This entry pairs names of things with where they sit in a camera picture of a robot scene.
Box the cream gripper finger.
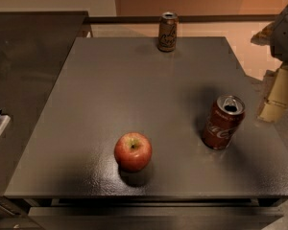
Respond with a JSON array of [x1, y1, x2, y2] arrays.
[[251, 22, 274, 46], [257, 62, 288, 123]]

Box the red coke can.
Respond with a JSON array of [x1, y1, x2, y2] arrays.
[[202, 95, 245, 150]]

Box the orange soda can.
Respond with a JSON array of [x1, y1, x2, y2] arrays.
[[157, 11, 179, 52]]

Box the red apple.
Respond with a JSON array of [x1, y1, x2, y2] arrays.
[[114, 132, 153, 173]]

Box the dark side counter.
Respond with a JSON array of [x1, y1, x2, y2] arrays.
[[0, 11, 87, 197]]

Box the drawer front under table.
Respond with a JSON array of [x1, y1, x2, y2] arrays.
[[29, 206, 283, 230]]

